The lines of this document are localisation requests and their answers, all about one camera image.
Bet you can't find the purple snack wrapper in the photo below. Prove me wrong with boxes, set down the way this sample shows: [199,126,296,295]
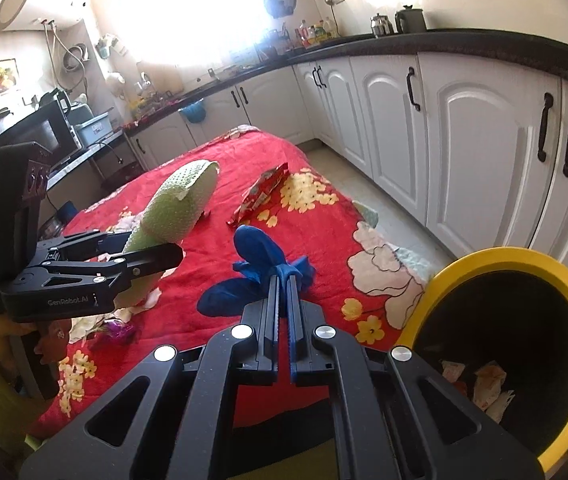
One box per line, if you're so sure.
[88,318,136,350]

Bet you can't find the green knitted cloth bundle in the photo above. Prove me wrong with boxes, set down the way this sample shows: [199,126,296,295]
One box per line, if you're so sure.
[114,159,221,309]

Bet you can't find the red floral tablecloth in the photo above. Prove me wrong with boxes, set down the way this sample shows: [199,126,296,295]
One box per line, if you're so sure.
[34,127,435,438]

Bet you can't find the black countertop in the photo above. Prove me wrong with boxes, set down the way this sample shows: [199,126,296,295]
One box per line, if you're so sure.
[45,28,568,191]

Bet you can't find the blue hanging basket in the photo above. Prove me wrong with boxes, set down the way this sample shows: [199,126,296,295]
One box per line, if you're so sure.
[179,99,207,125]

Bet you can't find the yellow rimmed trash bin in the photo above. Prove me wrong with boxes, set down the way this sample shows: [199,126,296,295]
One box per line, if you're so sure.
[398,247,568,472]

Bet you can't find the white lower cabinets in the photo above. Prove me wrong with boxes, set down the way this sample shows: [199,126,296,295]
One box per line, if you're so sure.
[133,53,568,266]

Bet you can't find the left hand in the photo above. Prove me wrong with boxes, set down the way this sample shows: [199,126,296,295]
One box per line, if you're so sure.
[0,314,71,370]

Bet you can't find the round wall fan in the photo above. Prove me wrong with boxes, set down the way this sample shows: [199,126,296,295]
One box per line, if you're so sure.
[263,0,297,18]

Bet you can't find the black microwave oven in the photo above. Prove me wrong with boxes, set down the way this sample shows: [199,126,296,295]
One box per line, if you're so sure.
[0,100,81,169]

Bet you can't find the white water heater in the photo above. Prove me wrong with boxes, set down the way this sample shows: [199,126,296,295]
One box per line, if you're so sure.
[0,0,86,32]

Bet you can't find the blue glove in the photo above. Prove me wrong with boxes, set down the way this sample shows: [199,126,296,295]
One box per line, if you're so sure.
[196,226,316,318]

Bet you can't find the steel kettle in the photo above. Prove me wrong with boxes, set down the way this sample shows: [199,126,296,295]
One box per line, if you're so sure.
[370,13,395,38]

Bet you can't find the red snack bag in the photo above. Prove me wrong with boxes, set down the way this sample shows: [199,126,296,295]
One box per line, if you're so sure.
[226,162,290,228]

